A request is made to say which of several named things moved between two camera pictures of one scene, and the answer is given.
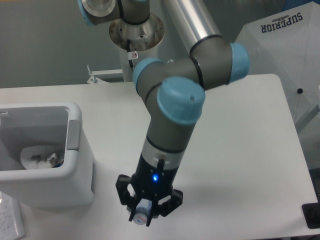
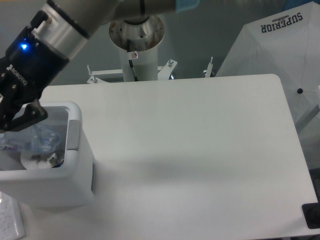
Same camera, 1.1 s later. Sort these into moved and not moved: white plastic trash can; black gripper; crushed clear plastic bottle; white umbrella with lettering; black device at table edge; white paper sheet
Moved: crushed clear plastic bottle; black gripper
Not moved: black device at table edge; white umbrella with lettering; white plastic trash can; white paper sheet
